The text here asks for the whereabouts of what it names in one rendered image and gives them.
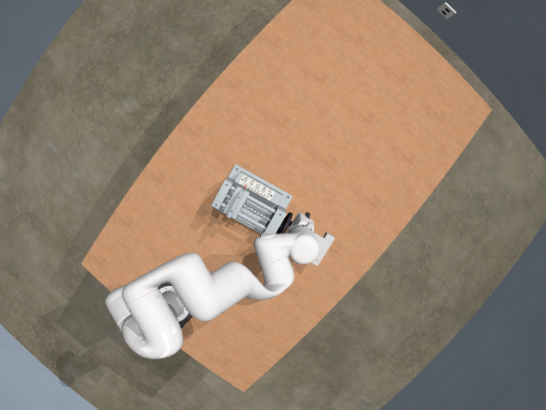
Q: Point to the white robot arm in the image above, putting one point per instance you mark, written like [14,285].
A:
[203,295]

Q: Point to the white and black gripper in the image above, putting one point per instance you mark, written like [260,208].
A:
[301,219]

